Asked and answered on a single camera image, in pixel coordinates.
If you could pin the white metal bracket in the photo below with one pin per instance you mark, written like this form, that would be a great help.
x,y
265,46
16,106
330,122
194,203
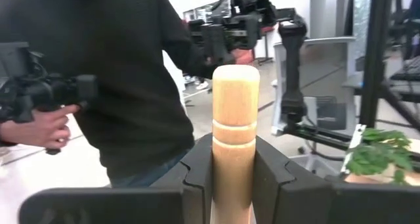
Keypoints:
x,y
356,135

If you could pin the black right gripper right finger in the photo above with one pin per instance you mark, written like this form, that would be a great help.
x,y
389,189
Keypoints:
x,y
328,204

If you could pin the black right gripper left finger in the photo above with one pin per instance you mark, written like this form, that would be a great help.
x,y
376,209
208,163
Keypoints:
x,y
131,206

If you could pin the person's hand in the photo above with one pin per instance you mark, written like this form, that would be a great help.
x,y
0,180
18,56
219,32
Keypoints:
x,y
42,128
243,56

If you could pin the green potted plant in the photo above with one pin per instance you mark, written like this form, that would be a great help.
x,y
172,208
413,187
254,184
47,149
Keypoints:
x,y
377,155

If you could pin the person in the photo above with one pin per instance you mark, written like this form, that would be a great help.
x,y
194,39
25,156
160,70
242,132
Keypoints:
x,y
131,86

